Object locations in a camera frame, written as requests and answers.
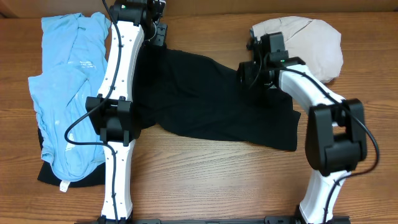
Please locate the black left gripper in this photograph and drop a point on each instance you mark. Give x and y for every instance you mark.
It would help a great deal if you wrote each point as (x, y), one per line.
(160, 33)

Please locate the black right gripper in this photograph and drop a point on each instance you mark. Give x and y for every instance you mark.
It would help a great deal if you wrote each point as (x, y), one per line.
(252, 43)

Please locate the black shirt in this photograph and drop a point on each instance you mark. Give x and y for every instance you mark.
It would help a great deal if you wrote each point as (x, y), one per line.
(194, 96)

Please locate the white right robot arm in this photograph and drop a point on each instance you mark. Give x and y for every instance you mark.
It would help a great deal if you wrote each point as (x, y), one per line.
(336, 133)

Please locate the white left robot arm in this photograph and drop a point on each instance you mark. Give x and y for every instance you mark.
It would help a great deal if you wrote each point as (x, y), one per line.
(112, 111)

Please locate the beige folded shorts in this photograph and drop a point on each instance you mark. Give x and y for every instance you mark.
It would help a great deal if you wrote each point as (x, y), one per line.
(316, 42)

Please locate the light blue shirt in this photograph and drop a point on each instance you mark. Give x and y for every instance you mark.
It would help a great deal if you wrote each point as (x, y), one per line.
(73, 68)

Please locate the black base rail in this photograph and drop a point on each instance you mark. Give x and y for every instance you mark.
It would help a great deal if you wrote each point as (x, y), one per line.
(217, 221)

